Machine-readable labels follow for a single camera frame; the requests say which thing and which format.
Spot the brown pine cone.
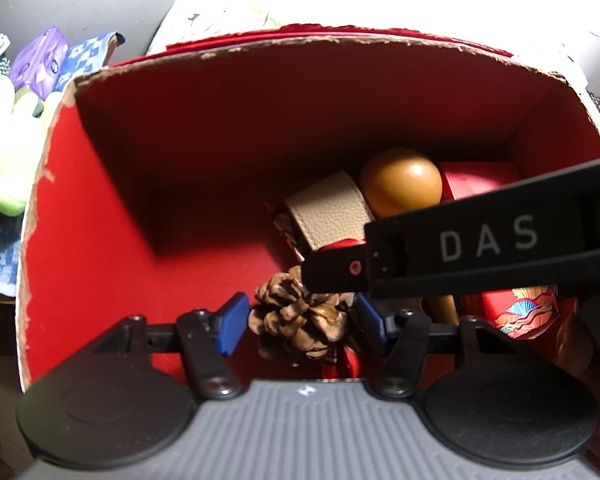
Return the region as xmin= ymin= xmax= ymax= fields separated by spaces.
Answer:
xmin=248 ymin=265 xmax=351 ymax=361

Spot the purple tissue packet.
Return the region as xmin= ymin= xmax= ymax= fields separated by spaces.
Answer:
xmin=7 ymin=26 xmax=70 ymax=98

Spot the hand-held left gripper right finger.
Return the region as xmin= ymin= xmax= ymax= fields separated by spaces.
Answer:
xmin=355 ymin=292 xmax=507 ymax=398

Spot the red fan-print pouch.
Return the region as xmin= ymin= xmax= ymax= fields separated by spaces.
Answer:
xmin=480 ymin=285 xmax=561 ymax=343

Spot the green frog plush toy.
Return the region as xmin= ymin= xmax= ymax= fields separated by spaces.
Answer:
xmin=0 ymin=72 xmax=46 ymax=218

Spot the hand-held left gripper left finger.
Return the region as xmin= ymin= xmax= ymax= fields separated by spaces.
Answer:
xmin=92 ymin=291 xmax=251 ymax=401

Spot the red and white scarf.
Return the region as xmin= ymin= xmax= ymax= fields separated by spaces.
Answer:
xmin=271 ymin=210 xmax=366 ymax=380

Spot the red cardboard box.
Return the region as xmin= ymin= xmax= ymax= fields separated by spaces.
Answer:
xmin=15 ymin=22 xmax=600 ymax=396

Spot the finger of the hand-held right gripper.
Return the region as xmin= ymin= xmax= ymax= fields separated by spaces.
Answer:
xmin=300 ymin=242 xmax=381 ymax=295

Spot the beige leather case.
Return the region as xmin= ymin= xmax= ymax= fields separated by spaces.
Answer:
xmin=284 ymin=170 xmax=376 ymax=253

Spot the blue checked cloth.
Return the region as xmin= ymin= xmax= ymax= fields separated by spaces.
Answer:
xmin=0 ymin=31 xmax=126 ymax=296

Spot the pastel bear-print blanket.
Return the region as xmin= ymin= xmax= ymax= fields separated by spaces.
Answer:
xmin=147 ymin=2 xmax=291 ymax=53

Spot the brown wooden gourd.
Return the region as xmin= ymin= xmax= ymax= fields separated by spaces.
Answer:
xmin=358 ymin=147 xmax=458 ymax=326

